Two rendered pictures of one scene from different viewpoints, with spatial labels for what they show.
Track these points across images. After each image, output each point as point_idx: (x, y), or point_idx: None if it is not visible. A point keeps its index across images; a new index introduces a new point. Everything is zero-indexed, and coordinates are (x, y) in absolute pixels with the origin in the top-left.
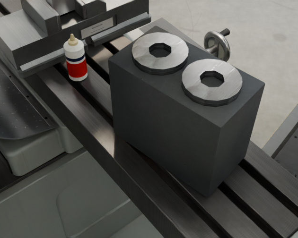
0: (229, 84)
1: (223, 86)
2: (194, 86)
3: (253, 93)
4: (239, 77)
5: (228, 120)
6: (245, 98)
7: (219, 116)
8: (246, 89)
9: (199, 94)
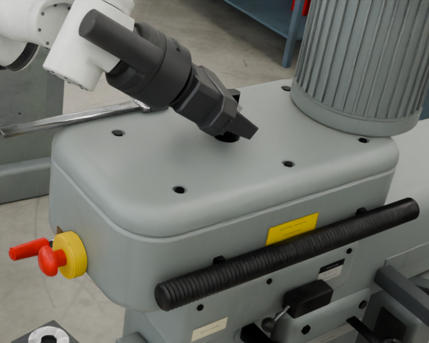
0: (39, 335)
1: (43, 334)
2: (62, 337)
3: (23, 335)
4: (30, 338)
5: (47, 322)
6: (30, 333)
7: (52, 324)
8: (26, 339)
9: (60, 331)
